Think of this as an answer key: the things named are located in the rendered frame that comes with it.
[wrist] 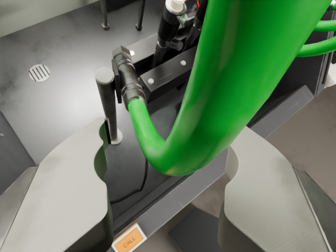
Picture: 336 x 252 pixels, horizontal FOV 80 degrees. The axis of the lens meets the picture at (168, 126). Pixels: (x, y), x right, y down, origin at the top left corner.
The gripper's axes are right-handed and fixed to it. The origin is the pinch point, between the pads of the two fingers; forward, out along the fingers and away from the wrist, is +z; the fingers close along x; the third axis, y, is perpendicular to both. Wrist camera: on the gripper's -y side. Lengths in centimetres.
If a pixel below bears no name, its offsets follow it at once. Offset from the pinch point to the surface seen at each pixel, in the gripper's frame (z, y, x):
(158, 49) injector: 26.2, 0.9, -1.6
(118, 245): 7.4, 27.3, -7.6
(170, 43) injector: 22.7, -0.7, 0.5
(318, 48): 13.2, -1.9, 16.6
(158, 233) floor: 62, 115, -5
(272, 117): 29.8, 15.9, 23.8
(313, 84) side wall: 37, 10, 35
